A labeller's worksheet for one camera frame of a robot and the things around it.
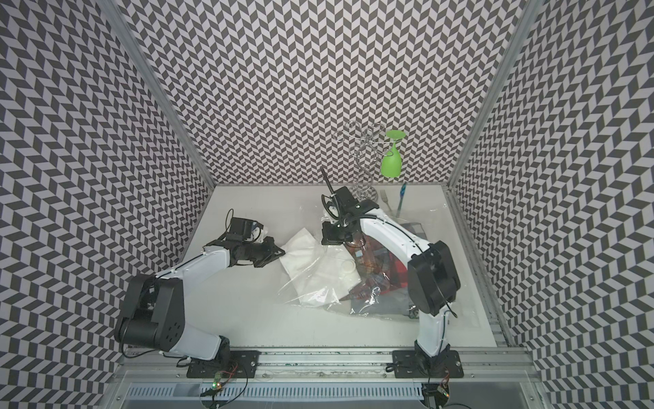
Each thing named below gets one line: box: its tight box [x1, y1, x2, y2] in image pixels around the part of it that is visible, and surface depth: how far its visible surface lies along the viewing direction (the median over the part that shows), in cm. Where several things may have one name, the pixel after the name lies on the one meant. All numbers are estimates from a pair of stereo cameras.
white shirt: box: [279, 227, 362, 307], surface depth 86 cm
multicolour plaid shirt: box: [340, 231, 409, 301], surface depth 85 cm
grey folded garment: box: [349, 289, 412, 316], surface depth 81 cm
